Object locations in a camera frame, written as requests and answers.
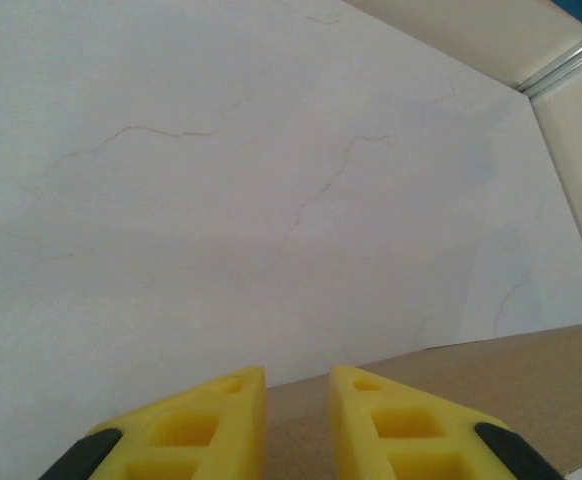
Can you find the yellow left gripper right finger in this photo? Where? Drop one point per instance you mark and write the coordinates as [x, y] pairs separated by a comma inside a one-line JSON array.
[[401, 430]]

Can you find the aluminium corner post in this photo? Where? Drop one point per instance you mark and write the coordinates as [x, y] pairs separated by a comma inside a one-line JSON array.
[[566, 60]]

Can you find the brown cardboard paper box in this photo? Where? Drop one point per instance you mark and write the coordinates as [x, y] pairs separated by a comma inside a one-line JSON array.
[[471, 380]]

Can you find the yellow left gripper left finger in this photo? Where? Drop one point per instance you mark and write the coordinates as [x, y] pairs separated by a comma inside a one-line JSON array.
[[196, 430]]

